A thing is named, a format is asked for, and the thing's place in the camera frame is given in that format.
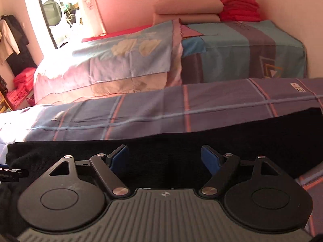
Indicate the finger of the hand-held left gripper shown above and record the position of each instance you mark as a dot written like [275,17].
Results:
[15,172]

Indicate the pink curtain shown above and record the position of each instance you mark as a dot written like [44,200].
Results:
[93,10]

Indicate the black pants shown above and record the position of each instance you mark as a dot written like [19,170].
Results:
[164,151]

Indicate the white washing machine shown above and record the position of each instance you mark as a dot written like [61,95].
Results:
[51,11]

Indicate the blue patchwork bed sheet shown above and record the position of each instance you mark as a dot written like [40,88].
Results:
[227,53]

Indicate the stack of red towels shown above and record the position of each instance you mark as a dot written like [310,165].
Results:
[239,5]

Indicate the red mattress cover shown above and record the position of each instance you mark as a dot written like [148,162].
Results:
[113,34]

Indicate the white sheet label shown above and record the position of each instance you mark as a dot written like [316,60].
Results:
[298,87]

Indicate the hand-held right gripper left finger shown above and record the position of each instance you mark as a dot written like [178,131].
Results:
[119,157]

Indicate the hanging clothes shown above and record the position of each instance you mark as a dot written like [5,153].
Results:
[17,35]

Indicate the stack of pink towels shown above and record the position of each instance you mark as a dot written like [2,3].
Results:
[24,79]

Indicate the dark door frame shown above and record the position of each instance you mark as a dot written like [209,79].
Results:
[46,22]

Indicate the purple plaid bed sheet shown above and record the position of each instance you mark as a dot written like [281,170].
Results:
[201,100]

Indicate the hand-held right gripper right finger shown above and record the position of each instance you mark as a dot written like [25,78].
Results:
[210,159]

